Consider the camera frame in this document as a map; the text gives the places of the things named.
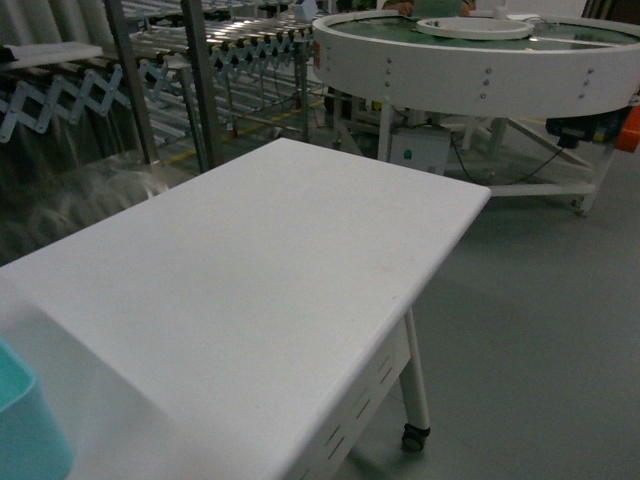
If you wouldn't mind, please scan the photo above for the expandable roller conveyor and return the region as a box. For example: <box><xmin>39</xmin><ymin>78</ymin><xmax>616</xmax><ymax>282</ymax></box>
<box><xmin>1</xmin><ymin>1</ymin><xmax>322</xmax><ymax>169</ymax></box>

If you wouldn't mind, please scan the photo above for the teal plastic bin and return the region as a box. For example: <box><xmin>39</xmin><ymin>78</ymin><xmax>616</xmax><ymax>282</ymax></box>
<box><xmin>1</xmin><ymin>341</ymin><xmax>74</xmax><ymax>479</ymax></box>

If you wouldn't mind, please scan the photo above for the white table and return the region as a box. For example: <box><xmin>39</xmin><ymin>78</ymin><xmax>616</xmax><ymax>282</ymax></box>
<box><xmin>1</xmin><ymin>139</ymin><xmax>490</xmax><ymax>479</ymax></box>

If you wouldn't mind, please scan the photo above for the white round conveyor machine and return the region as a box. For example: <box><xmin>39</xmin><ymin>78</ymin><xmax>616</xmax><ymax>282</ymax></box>
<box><xmin>313</xmin><ymin>11</ymin><xmax>639</xmax><ymax>215</ymax></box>

